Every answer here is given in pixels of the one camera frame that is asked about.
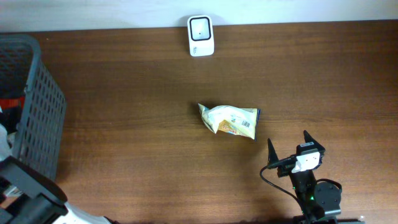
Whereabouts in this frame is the orange spaghetti packet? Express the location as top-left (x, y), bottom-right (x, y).
top-left (0, 96), bottom-right (25, 110)

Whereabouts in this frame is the yellow snack bag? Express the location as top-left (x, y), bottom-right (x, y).
top-left (198, 103), bottom-right (261, 140)

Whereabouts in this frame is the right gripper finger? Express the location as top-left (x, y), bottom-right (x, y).
top-left (267, 138), bottom-right (279, 165)
top-left (303, 130), bottom-right (319, 146)

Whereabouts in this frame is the white barcode scanner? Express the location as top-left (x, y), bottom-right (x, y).
top-left (187, 15), bottom-right (215, 57)

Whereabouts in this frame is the grey plastic mesh basket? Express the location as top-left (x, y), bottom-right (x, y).
top-left (1, 34), bottom-right (67, 180)

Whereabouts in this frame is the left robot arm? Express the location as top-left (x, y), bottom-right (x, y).
top-left (1, 126), bottom-right (115, 224)

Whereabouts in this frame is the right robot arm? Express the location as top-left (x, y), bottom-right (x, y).
top-left (261, 131), bottom-right (342, 223)

